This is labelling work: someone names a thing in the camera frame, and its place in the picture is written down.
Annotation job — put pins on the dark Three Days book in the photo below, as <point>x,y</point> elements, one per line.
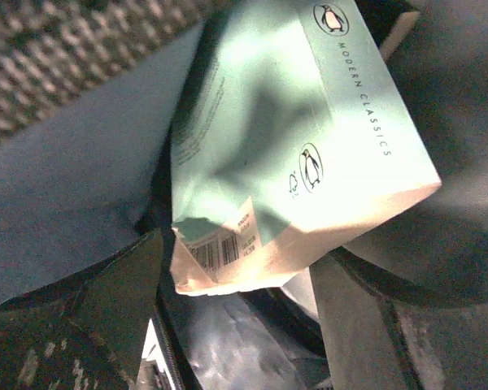
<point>389,22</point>

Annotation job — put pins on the blue backpack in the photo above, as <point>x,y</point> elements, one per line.
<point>88,94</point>

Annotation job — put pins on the yellow Brideshead Revisited book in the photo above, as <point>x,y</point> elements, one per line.
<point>291,140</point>

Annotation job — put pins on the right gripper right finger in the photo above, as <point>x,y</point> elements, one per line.
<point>384,332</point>

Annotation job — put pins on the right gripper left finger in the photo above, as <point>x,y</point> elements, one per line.
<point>86,331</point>

